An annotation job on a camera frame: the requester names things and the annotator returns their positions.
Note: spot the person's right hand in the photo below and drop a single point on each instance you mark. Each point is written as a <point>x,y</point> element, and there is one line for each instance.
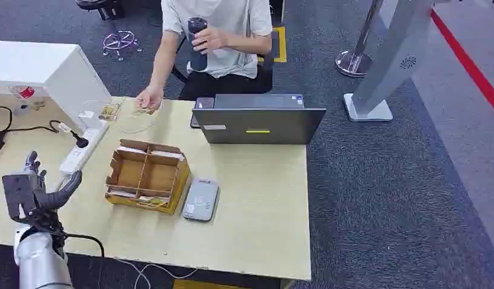
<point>149,97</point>

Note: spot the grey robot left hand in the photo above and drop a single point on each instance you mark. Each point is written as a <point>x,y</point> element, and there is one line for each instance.
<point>21,195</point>

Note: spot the person's left hand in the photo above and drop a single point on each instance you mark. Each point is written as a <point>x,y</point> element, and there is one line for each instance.
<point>209,40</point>

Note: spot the printed card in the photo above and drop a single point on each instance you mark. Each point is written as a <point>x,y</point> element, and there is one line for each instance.
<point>143,111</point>
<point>109,112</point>

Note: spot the black bottle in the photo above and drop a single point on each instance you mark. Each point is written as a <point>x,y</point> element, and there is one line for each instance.
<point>197,60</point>

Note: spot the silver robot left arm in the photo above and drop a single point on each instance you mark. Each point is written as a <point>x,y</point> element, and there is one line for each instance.
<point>41,263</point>

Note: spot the person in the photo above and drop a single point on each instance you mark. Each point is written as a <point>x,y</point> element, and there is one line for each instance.
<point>231,24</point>

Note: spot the purple chair star base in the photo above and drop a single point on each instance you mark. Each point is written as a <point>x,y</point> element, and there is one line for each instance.
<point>119,41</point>

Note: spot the white power strip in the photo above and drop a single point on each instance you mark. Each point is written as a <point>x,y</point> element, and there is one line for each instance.
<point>81,149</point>

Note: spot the wooden card box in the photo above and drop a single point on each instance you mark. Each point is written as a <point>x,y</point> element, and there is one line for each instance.
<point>147,177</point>

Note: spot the dark grey laptop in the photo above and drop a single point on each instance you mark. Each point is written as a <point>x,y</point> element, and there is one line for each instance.
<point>259,123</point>

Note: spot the white cabinet box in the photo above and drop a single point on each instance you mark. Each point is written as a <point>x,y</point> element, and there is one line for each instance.
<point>51,72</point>

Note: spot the black stool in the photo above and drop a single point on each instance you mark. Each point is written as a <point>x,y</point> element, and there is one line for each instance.
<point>101,7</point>

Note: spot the red floor tape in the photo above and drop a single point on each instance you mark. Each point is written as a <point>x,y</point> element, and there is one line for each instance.
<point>470,65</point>

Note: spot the chrome stanchion post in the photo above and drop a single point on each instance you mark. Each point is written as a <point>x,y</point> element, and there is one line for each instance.
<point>356,60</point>

